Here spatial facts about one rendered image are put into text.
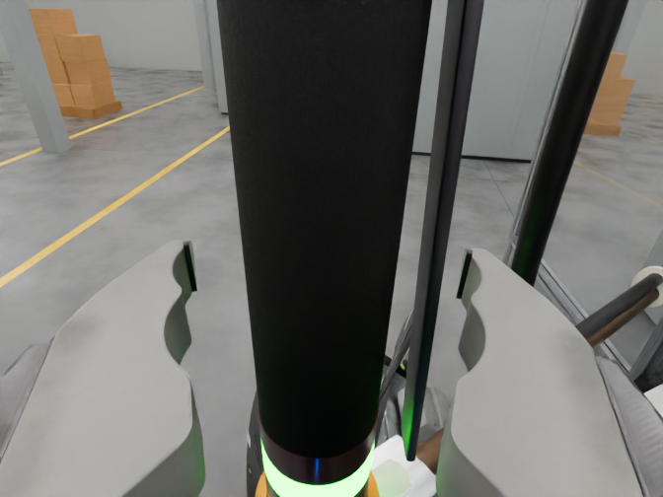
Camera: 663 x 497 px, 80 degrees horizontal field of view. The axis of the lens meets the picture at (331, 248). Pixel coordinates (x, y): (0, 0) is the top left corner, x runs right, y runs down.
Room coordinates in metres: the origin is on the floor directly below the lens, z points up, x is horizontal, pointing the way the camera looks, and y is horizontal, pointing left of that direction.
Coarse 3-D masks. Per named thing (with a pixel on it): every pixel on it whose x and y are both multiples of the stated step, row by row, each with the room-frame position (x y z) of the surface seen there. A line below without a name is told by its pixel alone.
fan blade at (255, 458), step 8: (256, 392) 0.48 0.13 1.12; (256, 400) 0.46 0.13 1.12; (256, 408) 0.45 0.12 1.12; (256, 416) 0.44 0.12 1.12; (256, 424) 0.42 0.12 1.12; (256, 432) 0.41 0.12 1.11; (256, 440) 0.40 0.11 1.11; (248, 448) 0.44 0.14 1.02; (256, 448) 0.39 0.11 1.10; (248, 456) 0.43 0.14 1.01; (256, 456) 0.38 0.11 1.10; (248, 464) 0.42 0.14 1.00; (256, 464) 0.37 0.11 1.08; (248, 472) 0.41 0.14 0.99; (256, 472) 0.38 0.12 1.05; (248, 480) 0.40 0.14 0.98; (256, 480) 0.38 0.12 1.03; (248, 488) 0.40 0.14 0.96; (256, 488) 0.37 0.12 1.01; (248, 496) 0.39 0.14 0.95
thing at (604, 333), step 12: (648, 300) 0.23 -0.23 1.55; (624, 312) 0.21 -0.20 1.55; (636, 312) 0.22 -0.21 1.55; (612, 324) 0.20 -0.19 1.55; (624, 324) 0.21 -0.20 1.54; (600, 336) 0.19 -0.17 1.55; (420, 444) 0.11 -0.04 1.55; (432, 444) 0.11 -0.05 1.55; (420, 456) 0.11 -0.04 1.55; (432, 456) 0.11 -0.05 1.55; (432, 468) 0.10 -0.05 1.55
